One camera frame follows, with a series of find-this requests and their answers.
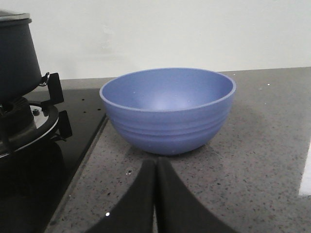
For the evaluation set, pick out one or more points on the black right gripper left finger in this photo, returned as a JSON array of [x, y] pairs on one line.
[[134, 212]]

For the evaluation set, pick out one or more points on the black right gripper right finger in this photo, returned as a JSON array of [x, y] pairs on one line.
[[178, 210]]

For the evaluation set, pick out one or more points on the blue plastic bowl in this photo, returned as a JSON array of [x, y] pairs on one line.
[[168, 111]]

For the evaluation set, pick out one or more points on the dark blue cooking pot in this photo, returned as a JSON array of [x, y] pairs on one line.
[[19, 68]]

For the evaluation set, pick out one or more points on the black glass stove top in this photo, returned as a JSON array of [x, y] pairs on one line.
[[34, 180]]

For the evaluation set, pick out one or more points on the black gas burner grate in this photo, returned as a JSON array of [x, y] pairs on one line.
[[24, 123]]

